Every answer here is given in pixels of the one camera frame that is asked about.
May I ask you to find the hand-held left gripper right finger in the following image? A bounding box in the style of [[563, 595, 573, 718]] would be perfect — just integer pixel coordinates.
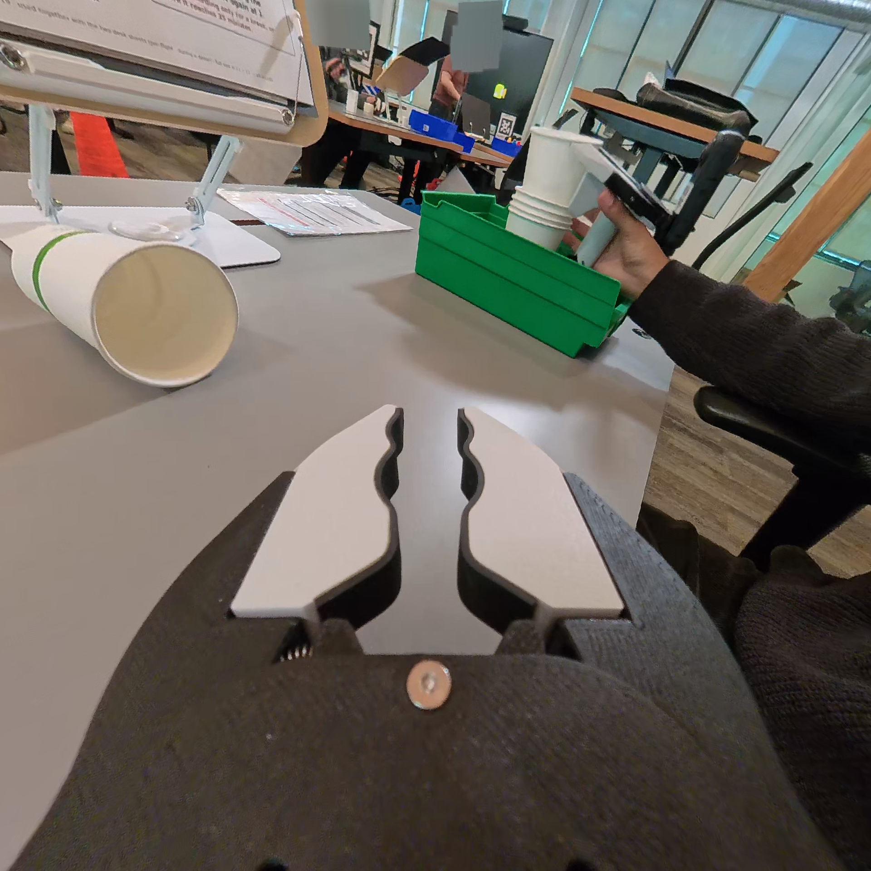
[[457, 406, 627, 644]]

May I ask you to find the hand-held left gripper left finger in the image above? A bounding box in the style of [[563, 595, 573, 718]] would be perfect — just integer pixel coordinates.
[[230, 405, 406, 641]]

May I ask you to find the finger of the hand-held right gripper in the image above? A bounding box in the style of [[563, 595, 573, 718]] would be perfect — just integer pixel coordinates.
[[568, 139, 615, 217]]

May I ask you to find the green plastic bin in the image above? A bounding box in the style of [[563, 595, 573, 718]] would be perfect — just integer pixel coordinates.
[[415, 191, 630, 358]]

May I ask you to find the person's right forearm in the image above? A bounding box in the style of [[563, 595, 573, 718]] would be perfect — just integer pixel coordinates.
[[629, 262, 871, 436]]

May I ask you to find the height adjustable wooden desk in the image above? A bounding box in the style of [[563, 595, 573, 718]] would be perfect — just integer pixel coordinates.
[[570, 87, 780, 205]]

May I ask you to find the grey desk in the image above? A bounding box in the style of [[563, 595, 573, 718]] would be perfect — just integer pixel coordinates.
[[0, 170, 675, 871]]

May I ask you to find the person's right hand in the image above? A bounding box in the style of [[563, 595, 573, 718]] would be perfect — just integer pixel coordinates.
[[592, 191, 672, 300]]

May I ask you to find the black bag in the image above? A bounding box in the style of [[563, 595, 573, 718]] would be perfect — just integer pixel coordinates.
[[636, 78, 753, 130]]

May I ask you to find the black monitor screen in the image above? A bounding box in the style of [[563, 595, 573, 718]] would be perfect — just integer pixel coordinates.
[[449, 10, 555, 137]]

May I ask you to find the wooden beam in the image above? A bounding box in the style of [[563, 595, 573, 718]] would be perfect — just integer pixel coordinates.
[[742, 132, 871, 303]]

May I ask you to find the plain wooden board stand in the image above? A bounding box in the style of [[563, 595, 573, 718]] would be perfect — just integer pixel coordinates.
[[376, 37, 450, 96]]

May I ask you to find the wooden table with bins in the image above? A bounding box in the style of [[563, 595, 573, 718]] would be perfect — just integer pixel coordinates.
[[327, 102, 518, 171]]

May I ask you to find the black mesh office chair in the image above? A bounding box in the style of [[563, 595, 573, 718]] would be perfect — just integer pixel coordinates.
[[694, 387, 871, 573]]

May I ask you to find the laminated paper card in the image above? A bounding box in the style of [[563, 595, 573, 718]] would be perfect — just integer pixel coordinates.
[[218, 189, 415, 237]]

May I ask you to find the person's torso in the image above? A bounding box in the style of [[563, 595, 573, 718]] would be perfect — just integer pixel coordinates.
[[640, 507, 871, 871]]

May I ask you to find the grey folded board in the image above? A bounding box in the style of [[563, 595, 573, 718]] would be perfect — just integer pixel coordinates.
[[231, 139, 303, 185]]

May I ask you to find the printed instruction sheet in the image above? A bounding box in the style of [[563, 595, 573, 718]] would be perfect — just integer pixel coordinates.
[[0, 0, 303, 103]]

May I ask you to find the orange traffic cone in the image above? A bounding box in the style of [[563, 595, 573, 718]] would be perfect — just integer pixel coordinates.
[[70, 112, 129, 179]]

